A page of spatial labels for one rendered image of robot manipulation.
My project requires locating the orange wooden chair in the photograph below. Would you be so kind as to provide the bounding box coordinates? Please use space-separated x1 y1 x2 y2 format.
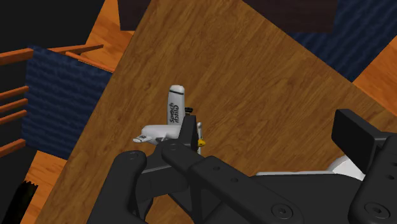
0 44 116 159

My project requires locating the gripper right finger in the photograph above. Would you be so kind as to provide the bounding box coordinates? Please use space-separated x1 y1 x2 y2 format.
330 108 397 224

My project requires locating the white rounded thing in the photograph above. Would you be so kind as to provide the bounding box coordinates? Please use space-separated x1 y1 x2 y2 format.
254 154 366 181

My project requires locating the white tube with black lettering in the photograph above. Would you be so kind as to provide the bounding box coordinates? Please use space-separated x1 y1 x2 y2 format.
167 84 186 127

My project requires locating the dark blue rug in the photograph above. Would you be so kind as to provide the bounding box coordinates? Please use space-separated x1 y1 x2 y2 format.
20 0 397 161

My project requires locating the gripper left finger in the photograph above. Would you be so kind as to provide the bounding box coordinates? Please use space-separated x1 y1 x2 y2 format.
87 115 305 224

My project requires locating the brown wooden table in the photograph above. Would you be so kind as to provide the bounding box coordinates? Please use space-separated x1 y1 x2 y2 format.
33 0 397 224

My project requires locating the small white yellow stick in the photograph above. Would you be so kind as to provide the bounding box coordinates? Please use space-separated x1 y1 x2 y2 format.
196 121 207 155

